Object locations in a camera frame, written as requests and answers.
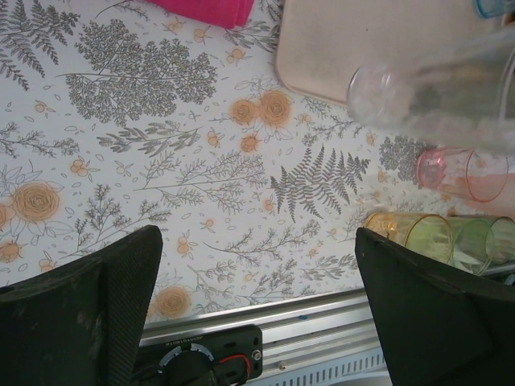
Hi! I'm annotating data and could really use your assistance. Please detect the white slotted cable duct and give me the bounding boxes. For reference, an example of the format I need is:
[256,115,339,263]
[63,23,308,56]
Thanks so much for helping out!
[257,347,389,386]

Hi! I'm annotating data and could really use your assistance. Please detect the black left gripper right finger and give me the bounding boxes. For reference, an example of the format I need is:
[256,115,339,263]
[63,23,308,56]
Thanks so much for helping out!
[356,227,515,386]

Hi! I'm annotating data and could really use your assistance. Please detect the short orange plastic glass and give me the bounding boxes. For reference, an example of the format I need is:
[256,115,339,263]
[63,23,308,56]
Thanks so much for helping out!
[364,211,455,266]

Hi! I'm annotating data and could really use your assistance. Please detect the clear plastic glass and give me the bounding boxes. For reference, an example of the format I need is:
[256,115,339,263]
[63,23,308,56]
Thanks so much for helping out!
[345,27,515,156]

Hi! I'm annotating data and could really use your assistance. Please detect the floral tablecloth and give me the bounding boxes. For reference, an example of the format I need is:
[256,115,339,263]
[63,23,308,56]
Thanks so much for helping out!
[0,0,515,326]

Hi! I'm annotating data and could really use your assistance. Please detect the folded pink towel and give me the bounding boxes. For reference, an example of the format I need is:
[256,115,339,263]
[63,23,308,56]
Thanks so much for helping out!
[144,0,257,30]

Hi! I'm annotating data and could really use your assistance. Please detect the beige plastic tray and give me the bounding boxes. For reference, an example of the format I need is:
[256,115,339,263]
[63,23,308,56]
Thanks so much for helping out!
[275,0,515,106]

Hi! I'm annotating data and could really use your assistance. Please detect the aluminium table edge rail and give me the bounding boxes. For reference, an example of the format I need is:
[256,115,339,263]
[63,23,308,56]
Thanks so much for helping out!
[140,287,387,386]

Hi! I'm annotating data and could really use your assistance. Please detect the pink red plastic glass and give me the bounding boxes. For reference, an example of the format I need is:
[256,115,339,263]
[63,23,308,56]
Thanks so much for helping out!
[416,146,510,203]

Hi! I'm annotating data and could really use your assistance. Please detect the tall blue plastic glass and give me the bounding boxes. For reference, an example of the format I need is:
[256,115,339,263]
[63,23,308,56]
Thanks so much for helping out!
[473,0,515,20]

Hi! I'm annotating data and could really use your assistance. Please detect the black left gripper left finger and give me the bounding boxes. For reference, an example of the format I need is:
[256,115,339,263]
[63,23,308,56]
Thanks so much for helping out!
[0,224,164,386]

